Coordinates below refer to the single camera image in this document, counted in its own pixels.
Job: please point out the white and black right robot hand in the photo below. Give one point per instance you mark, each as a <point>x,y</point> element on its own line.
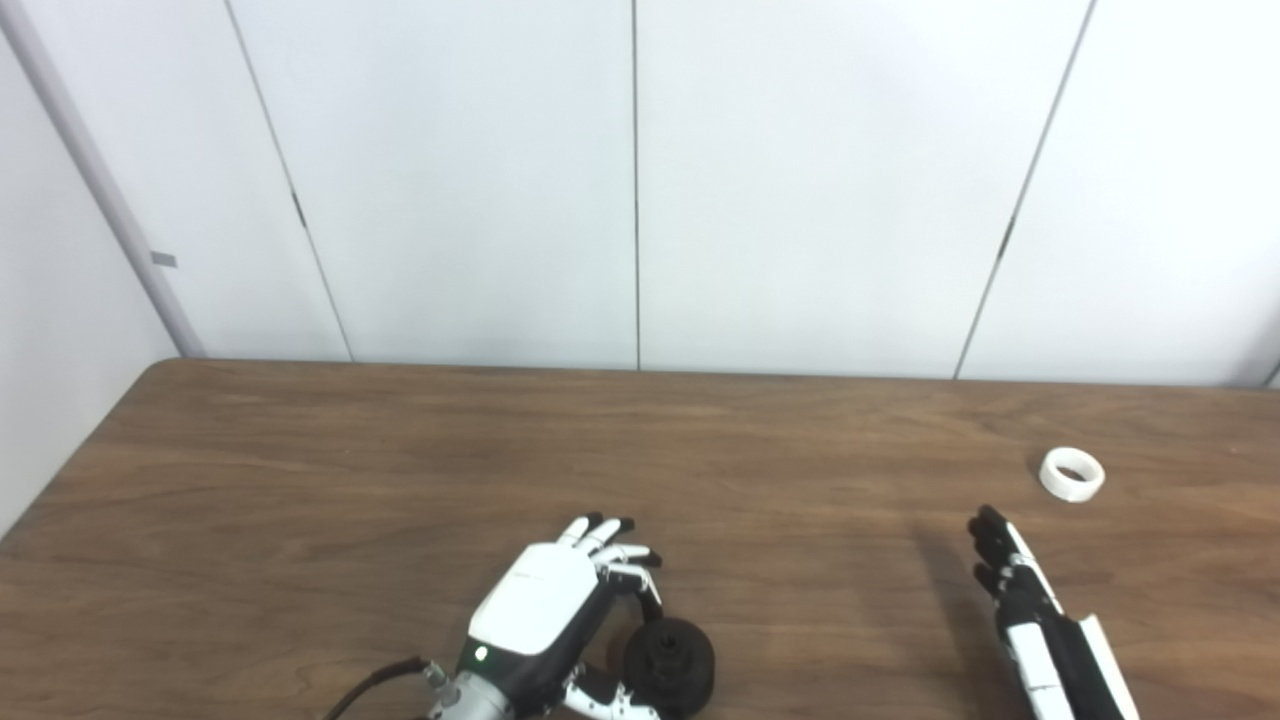
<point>1050,660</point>

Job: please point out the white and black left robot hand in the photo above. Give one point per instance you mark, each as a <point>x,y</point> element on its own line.
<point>540,600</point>

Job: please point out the round black plastic part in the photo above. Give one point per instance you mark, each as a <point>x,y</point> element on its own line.
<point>670,665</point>

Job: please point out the small grey wall tag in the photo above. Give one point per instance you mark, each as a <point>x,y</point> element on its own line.
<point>163,259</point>

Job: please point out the grey wall corner post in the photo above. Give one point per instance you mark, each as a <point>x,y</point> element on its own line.
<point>100,190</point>

